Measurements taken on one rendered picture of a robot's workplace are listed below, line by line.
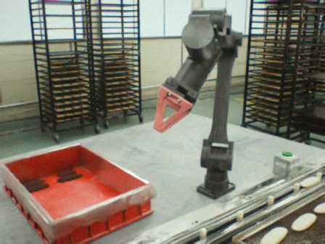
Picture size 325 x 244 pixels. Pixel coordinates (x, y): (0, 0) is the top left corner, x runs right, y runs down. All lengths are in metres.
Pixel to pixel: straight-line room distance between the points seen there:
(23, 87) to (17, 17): 0.98
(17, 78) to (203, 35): 4.57
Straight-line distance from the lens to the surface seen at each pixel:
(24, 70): 5.05
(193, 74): 0.63
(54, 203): 1.11
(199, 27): 0.58
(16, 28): 5.00
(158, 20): 5.96
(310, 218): 0.90
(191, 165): 1.33
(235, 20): 7.29
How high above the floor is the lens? 1.37
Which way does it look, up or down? 17 degrees down
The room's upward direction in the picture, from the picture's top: straight up
